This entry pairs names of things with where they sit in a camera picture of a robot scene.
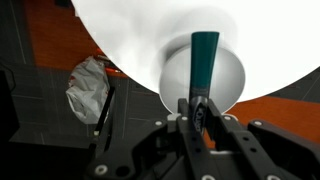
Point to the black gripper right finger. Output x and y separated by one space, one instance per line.
233 140

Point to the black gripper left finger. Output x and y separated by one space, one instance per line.
193 143

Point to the teal capped sharpie marker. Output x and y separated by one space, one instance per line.
203 66

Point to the white round bowl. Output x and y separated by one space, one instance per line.
226 80

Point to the crumpled white plastic bag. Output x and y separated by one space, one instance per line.
87 90

